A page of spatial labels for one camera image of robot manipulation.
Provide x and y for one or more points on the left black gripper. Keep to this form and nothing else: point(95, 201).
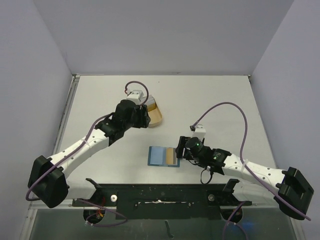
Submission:
point(144, 119)

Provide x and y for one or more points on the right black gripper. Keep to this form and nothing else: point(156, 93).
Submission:
point(180, 148)

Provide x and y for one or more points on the blue leather card holder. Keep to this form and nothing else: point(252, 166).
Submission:
point(157, 157)

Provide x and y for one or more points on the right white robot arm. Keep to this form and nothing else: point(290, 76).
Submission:
point(287, 189)

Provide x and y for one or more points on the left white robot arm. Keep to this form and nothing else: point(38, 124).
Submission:
point(48, 180)

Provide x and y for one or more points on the stack of credit cards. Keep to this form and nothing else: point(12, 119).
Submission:
point(150, 101)

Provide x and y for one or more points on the beige oval tray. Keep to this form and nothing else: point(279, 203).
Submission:
point(155, 115)

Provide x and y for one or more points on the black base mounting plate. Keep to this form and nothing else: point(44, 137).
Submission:
point(167, 201)

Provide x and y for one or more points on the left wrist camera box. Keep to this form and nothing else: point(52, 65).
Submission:
point(136, 96)

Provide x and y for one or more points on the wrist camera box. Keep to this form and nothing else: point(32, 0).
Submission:
point(199, 132)
point(136, 96)

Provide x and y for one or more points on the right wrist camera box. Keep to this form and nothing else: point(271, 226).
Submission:
point(199, 132)

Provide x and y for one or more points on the aluminium left side rail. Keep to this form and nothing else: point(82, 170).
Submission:
point(63, 120)

